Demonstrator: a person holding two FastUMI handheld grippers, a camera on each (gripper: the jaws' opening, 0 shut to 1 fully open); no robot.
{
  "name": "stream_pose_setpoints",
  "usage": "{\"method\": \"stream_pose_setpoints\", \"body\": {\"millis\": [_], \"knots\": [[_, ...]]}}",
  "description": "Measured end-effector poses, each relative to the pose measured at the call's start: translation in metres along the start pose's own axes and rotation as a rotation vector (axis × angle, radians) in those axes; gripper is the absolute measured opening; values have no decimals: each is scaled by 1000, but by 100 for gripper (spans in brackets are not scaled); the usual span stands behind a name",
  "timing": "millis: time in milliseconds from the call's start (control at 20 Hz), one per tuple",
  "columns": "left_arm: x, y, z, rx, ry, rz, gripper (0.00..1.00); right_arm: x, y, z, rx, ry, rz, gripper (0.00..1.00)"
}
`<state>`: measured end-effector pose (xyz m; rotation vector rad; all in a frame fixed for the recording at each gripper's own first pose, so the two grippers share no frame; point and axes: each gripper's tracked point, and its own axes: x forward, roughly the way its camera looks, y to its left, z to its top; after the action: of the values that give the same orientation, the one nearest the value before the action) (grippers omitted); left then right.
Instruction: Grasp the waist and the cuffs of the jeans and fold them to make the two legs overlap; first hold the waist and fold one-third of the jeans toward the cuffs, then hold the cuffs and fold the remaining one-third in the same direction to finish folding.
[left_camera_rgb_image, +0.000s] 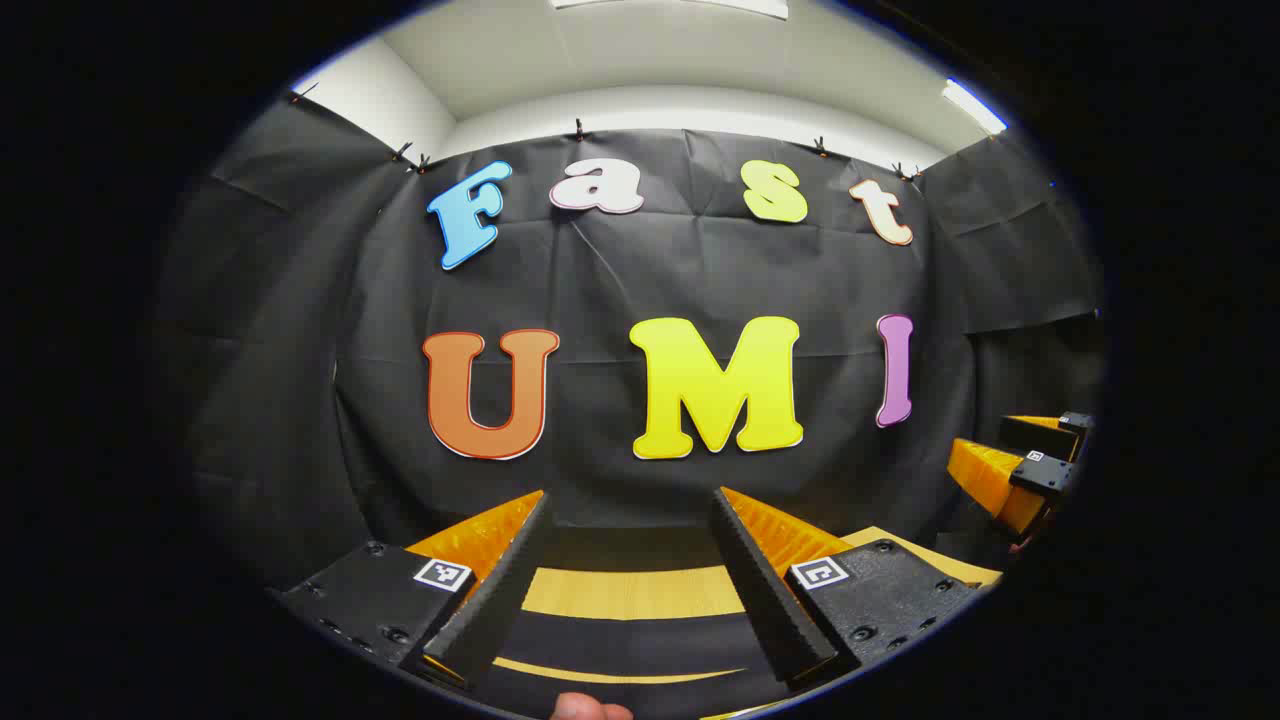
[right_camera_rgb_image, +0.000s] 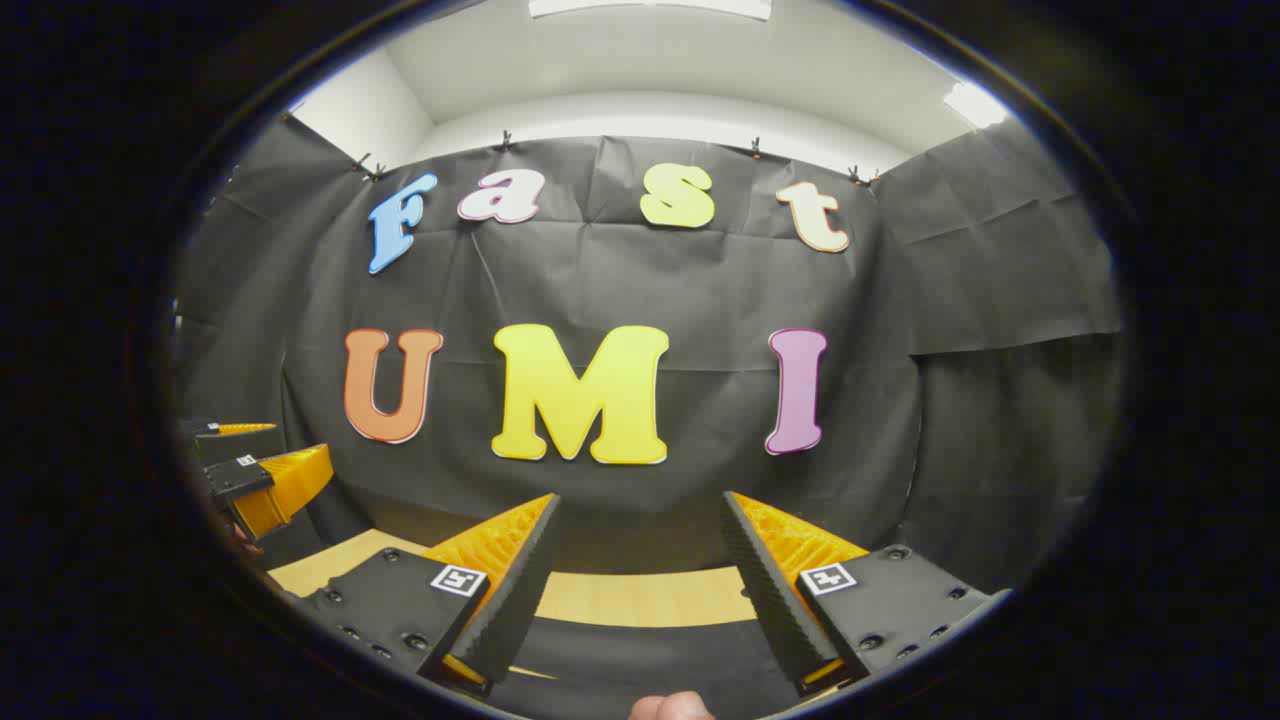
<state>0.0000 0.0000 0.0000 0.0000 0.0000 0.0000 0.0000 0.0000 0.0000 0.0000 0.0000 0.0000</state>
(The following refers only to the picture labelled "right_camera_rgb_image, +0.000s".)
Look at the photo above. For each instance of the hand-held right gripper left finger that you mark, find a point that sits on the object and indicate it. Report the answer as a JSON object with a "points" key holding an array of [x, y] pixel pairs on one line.
{"points": [[515, 590]]}

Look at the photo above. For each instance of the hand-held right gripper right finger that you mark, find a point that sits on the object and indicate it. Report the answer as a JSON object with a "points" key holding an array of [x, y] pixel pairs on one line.
{"points": [[770, 590]]}

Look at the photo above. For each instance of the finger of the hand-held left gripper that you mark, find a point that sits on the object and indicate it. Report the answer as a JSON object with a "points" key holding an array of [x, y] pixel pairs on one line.
{"points": [[240, 478], [205, 429]]}

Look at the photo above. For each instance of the ceiling light panel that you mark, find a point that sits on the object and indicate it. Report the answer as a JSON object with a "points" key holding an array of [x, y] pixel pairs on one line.
{"points": [[975, 104], [650, 7]]}

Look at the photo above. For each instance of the black backdrop cloth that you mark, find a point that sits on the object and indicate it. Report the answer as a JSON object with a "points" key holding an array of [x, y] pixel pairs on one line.
{"points": [[700, 290]]}

